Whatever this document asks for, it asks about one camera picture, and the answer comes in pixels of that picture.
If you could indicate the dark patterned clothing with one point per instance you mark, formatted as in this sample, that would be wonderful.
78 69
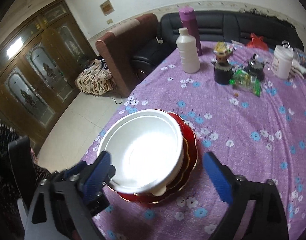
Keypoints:
3 180

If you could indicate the brown armchair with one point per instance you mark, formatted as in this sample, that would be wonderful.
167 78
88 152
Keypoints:
118 55

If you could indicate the purple thermos flask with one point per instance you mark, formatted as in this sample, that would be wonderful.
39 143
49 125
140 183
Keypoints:
190 27

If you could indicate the dark wooden glass cabinet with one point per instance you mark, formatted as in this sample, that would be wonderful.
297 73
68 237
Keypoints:
43 67

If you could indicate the red plastic plate white sticker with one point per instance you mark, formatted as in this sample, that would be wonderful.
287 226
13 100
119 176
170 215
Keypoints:
177 178

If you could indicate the patterned blanket bundle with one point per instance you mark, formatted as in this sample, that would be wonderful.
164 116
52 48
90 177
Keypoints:
95 80

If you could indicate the purple floral tablecloth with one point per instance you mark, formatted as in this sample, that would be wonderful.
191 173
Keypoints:
243 155

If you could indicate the wall socket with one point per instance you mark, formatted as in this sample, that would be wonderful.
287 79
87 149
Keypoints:
109 21

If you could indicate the white plastic jar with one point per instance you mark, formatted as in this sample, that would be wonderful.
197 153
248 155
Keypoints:
281 62

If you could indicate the black leather sofa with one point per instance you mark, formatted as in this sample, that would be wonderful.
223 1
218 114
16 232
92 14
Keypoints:
218 25

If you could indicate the red plastic bag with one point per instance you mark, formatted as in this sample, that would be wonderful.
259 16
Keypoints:
258 43

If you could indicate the black round device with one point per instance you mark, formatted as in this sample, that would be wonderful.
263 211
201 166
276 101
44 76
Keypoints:
254 67

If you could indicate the cream ribbed plastic bowl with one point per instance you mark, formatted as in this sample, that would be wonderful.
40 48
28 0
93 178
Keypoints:
159 191

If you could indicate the white plastic bottle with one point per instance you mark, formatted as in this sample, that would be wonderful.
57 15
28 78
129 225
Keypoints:
188 55

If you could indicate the white work gloves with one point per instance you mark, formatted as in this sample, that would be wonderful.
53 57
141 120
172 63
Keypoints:
299 68

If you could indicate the green snack packet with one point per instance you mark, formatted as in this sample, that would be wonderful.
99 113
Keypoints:
245 80

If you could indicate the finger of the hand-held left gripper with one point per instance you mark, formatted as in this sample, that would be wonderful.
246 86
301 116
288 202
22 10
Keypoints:
76 168
110 173

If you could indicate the clear printed plastic bag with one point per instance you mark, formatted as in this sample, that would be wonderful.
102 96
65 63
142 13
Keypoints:
303 57

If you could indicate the white foam bowl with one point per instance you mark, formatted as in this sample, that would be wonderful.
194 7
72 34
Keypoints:
143 150

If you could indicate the small yellow wall plaque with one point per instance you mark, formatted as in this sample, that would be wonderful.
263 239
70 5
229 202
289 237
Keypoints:
107 7

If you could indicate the small dark jar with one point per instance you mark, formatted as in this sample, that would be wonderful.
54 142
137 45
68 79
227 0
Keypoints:
222 72

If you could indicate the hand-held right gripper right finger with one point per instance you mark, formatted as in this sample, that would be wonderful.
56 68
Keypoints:
216 177

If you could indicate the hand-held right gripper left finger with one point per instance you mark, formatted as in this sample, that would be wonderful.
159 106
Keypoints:
98 172

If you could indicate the red plastic plate gold print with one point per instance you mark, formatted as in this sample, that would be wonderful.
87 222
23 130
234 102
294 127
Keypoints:
193 152

